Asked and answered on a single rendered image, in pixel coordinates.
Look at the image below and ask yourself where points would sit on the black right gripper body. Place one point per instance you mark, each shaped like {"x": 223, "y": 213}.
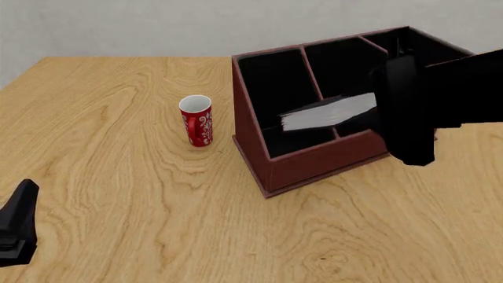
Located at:
{"x": 404, "y": 112}

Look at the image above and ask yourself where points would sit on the red-brown desk caddy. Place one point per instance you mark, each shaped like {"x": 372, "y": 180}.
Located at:
{"x": 314, "y": 171}

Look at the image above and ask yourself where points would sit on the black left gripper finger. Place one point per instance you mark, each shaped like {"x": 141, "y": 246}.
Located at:
{"x": 21, "y": 209}

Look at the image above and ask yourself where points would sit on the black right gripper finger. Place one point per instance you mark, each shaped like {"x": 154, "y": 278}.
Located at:
{"x": 363, "y": 121}

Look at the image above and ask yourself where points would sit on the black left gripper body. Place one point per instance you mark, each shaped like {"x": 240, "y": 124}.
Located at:
{"x": 17, "y": 249}

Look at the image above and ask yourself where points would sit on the black book with white pages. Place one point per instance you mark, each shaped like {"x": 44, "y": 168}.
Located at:
{"x": 326, "y": 113}

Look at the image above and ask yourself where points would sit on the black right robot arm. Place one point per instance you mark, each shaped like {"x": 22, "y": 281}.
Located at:
{"x": 467, "y": 91}

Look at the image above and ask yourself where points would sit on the red patterned mug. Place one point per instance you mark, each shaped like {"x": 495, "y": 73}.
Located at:
{"x": 202, "y": 126}

